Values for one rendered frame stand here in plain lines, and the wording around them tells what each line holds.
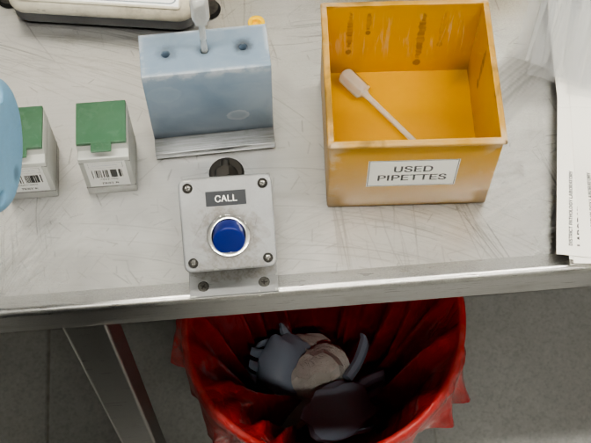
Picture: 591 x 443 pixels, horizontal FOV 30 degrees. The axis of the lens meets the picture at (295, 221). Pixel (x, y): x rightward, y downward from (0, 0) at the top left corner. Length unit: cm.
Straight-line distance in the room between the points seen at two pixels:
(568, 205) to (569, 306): 96
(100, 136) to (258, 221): 14
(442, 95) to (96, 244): 32
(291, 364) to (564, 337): 51
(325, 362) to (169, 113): 71
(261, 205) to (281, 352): 74
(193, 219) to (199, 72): 11
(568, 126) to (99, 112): 39
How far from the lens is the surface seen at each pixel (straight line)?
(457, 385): 137
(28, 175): 90
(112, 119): 88
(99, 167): 89
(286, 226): 90
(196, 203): 82
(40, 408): 180
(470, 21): 92
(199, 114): 90
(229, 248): 82
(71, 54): 100
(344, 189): 88
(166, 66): 86
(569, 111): 96
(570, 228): 91
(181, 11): 98
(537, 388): 181
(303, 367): 154
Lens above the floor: 168
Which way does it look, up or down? 63 degrees down
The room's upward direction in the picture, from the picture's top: straight up
